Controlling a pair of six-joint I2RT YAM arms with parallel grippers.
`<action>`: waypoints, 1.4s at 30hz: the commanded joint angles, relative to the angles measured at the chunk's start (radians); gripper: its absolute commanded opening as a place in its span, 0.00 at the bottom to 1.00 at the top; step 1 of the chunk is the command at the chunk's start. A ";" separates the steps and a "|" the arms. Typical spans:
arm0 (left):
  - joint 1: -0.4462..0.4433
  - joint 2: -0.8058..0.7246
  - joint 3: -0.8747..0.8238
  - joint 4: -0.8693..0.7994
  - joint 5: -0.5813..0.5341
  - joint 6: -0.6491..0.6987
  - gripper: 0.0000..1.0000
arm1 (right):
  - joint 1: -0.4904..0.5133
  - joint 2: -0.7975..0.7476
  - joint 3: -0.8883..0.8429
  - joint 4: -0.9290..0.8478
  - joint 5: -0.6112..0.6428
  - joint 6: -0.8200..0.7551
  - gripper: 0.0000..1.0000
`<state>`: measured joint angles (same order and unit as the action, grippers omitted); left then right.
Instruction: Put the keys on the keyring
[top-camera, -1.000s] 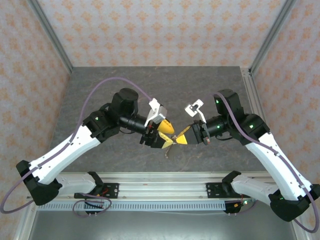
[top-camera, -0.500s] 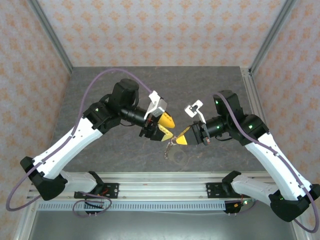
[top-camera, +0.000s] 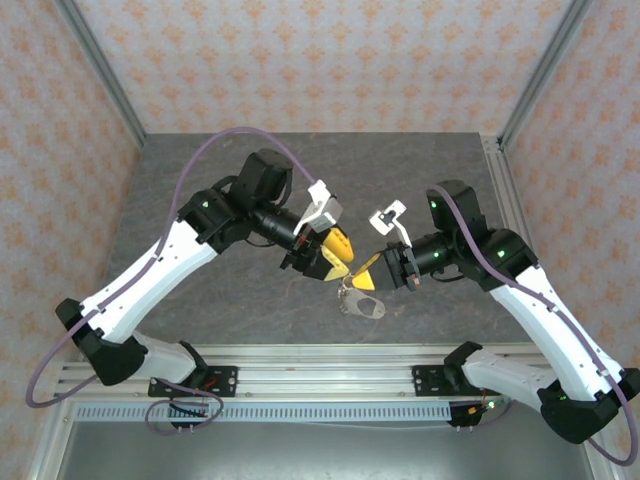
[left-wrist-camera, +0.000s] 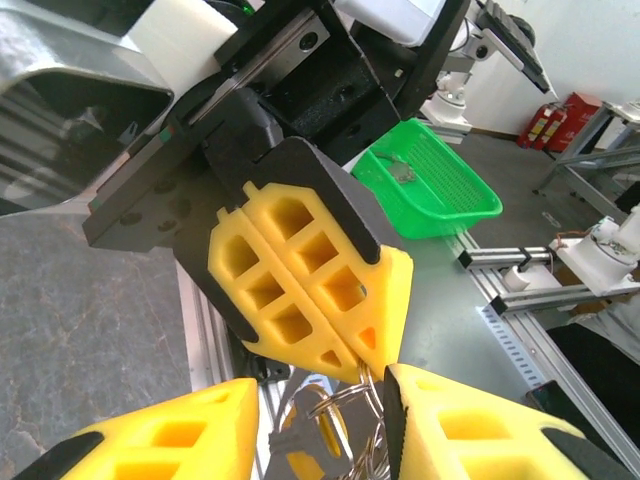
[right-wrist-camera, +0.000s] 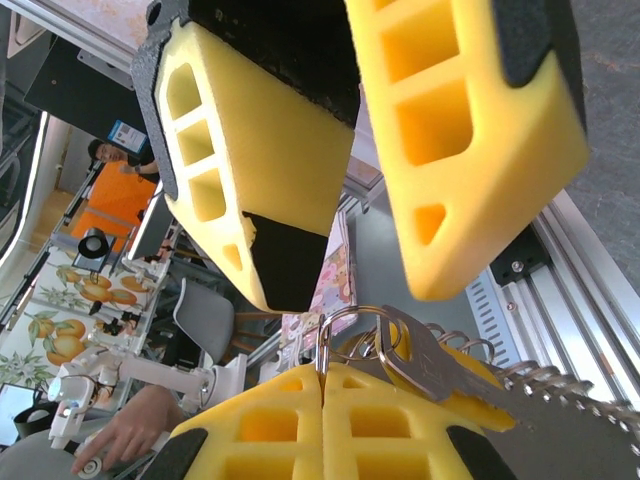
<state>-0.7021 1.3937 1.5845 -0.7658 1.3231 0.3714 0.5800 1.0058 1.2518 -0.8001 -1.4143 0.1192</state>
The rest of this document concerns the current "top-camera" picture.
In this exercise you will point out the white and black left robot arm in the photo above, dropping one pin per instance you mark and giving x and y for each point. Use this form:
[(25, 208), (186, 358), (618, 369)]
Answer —
[(140, 290)]

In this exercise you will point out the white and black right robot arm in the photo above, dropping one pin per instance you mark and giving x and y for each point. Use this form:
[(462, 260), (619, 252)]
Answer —
[(540, 340)]

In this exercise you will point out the aluminium side rail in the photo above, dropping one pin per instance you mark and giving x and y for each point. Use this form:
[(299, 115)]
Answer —
[(502, 175)]

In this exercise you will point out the long aluminium base rail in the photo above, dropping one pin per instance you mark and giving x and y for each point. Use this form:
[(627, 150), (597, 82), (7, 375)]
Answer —
[(325, 370)]

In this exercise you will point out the aluminium frame post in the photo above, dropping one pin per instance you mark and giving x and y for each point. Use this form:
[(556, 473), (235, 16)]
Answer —
[(105, 75), (540, 75)]

